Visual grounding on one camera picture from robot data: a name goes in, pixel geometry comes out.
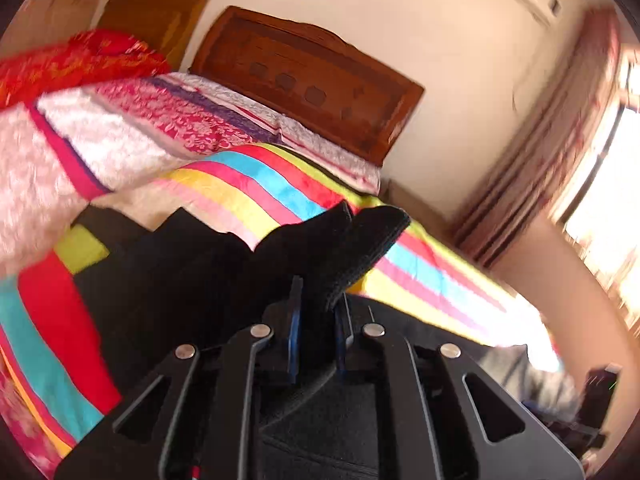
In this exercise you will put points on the light brown wooden headboard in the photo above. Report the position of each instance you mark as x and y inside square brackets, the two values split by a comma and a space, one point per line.
[150, 20]

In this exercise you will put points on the wooden nightstand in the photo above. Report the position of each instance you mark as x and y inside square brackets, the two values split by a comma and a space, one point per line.
[415, 207]

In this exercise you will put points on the pink floral bed sheet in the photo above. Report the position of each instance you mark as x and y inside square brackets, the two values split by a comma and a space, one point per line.
[150, 110]

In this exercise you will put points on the red embroidered quilt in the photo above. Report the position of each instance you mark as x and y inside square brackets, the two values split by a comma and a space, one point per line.
[75, 62]

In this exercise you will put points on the dark carved wooden headboard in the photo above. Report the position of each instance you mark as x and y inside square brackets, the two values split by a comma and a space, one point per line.
[310, 75]

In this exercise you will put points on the black pants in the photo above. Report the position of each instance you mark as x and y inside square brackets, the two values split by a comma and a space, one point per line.
[200, 280]

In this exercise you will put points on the rainbow striped blanket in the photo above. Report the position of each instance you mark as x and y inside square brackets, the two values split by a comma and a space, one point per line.
[260, 180]

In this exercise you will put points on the floral curtain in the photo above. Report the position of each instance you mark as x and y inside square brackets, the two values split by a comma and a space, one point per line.
[550, 150]

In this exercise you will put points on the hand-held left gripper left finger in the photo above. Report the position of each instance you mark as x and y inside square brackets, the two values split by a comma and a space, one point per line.
[294, 327]

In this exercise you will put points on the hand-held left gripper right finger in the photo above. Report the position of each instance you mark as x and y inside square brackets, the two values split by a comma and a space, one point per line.
[341, 340]

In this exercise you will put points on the barred window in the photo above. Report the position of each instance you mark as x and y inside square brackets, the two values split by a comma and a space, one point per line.
[610, 210]

